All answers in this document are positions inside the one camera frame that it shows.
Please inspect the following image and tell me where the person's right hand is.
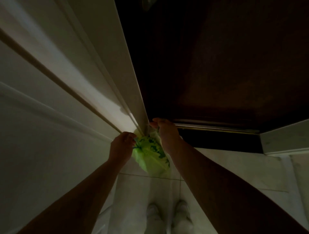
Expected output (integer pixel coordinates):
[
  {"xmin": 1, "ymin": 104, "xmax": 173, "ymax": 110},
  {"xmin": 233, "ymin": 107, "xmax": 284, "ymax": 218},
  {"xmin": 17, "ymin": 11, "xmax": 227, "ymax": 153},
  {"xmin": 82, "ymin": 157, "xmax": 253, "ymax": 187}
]
[{"xmin": 149, "ymin": 118, "xmax": 184, "ymax": 155}]

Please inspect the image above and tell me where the person's left hand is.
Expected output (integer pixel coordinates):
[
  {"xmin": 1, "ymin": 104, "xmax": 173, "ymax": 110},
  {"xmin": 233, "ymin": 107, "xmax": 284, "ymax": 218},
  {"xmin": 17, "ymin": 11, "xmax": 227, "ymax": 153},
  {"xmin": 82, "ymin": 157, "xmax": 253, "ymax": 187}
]
[{"xmin": 109, "ymin": 132, "xmax": 137, "ymax": 165}]

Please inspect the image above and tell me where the green printed plastic bag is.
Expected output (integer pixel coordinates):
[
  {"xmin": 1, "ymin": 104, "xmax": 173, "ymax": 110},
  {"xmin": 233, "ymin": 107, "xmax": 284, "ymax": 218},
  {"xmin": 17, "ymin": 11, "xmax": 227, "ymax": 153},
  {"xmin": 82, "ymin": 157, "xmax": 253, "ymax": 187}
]
[{"xmin": 131, "ymin": 128, "xmax": 170, "ymax": 177}]

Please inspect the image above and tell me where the person's right forearm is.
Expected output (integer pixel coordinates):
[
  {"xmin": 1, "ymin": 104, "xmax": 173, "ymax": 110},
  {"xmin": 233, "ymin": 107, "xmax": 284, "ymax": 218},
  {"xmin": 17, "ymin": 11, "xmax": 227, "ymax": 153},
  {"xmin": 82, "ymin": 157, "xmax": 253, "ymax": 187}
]
[{"xmin": 167, "ymin": 139, "xmax": 309, "ymax": 234}]

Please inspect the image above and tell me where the person's left forearm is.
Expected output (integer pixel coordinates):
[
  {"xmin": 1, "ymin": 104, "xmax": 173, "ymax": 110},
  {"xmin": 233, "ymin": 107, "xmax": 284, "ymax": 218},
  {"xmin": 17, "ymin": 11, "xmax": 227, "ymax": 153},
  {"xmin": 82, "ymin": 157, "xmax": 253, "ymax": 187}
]
[{"xmin": 17, "ymin": 158, "xmax": 126, "ymax": 234}]

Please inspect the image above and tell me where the metal door threshold strip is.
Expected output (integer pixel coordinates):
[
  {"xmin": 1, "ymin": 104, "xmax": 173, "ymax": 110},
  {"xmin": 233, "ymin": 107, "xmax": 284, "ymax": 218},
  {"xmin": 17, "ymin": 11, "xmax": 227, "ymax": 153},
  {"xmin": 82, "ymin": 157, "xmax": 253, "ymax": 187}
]
[{"xmin": 174, "ymin": 119, "xmax": 261, "ymax": 135}]

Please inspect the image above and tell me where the person's white left shoe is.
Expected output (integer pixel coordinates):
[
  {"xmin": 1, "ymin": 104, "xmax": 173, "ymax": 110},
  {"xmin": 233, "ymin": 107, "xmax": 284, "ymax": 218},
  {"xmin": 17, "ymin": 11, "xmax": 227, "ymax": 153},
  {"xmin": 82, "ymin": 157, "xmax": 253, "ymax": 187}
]
[{"xmin": 145, "ymin": 204, "xmax": 167, "ymax": 234}]

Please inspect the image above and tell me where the person's white shoe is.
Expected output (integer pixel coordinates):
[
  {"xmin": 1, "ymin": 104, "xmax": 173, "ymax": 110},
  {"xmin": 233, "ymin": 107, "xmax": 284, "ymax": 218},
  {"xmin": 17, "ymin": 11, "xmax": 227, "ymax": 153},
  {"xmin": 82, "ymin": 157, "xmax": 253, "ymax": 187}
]
[
  {"xmin": 171, "ymin": 200, "xmax": 195, "ymax": 234},
  {"xmin": 145, "ymin": 204, "xmax": 167, "ymax": 234}
]

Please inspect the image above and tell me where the dark brown wooden door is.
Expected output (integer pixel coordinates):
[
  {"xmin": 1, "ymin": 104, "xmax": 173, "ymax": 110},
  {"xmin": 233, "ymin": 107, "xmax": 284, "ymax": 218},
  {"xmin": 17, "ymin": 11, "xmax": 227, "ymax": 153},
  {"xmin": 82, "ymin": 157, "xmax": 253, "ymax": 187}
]
[{"xmin": 115, "ymin": 0, "xmax": 309, "ymax": 135}]

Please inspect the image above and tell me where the white door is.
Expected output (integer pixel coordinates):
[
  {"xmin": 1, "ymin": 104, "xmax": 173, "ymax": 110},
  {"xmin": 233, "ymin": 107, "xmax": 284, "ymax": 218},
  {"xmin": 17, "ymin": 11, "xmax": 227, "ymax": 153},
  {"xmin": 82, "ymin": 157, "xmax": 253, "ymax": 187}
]
[{"xmin": 0, "ymin": 0, "xmax": 149, "ymax": 234}]

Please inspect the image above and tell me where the person's white right shoe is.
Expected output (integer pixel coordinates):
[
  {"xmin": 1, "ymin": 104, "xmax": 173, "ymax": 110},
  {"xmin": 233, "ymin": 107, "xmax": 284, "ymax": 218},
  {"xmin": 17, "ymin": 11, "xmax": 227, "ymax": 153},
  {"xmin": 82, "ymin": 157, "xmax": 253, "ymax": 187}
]
[{"xmin": 171, "ymin": 200, "xmax": 195, "ymax": 234}]

